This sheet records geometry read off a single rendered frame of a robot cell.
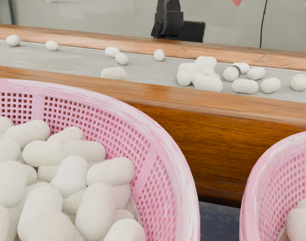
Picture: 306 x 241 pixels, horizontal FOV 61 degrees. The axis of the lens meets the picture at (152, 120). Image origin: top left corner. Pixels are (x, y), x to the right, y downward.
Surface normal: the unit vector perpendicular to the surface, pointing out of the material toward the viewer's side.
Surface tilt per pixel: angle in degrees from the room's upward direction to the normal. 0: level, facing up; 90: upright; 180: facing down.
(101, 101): 75
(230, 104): 0
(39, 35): 45
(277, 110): 0
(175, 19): 79
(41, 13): 90
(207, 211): 0
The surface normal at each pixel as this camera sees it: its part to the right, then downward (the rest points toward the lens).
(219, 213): 0.07, -0.92
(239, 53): -0.09, -0.38
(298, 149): 0.55, 0.11
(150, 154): -0.86, -0.20
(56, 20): -0.16, 0.39
